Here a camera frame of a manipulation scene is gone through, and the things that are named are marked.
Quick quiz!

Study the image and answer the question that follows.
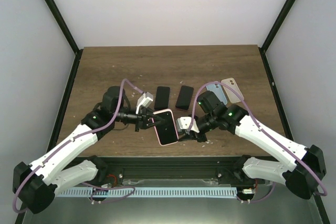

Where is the left black table edge rail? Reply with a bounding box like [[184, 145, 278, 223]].
[[47, 49, 83, 151]]

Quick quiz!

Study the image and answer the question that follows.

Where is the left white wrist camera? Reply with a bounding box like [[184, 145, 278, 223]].
[[135, 92, 154, 114]]

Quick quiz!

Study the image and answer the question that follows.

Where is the beige phone case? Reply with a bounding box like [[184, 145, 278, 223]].
[[221, 78, 244, 103]]

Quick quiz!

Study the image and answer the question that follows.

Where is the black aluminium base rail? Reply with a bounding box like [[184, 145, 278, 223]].
[[76, 156, 266, 186]]

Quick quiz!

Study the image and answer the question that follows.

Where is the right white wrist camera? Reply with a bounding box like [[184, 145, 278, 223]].
[[175, 116, 200, 133]]

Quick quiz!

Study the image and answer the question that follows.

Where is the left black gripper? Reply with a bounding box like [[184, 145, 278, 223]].
[[113, 106, 165, 132]]

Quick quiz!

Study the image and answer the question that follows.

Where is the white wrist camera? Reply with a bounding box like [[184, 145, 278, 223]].
[[135, 92, 154, 114], [175, 116, 200, 133]]

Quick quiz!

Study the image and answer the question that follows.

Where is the light blue slotted cable duct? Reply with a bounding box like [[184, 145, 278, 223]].
[[59, 187, 237, 198]]

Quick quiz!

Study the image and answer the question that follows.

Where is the phone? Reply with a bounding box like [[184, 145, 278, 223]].
[[154, 109, 179, 146], [175, 86, 194, 111], [154, 86, 170, 111]]

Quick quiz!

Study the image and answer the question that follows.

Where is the right black frame post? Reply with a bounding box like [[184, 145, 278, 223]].
[[261, 0, 296, 52]]

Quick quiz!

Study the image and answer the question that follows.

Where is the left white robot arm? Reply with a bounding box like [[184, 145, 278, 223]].
[[12, 86, 166, 214]]

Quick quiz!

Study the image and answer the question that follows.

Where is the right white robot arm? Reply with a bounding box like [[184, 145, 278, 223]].
[[176, 91, 327, 199]]

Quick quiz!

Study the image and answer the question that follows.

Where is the light blue phone case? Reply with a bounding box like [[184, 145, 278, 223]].
[[206, 83, 228, 105]]

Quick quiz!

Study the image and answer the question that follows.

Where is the left black frame post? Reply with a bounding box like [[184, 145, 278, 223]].
[[44, 0, 80, 54]]

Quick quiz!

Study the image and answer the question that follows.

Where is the black frame post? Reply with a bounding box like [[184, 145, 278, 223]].
[[44, 0, 80, 54], [261, 0, 296, 52]]

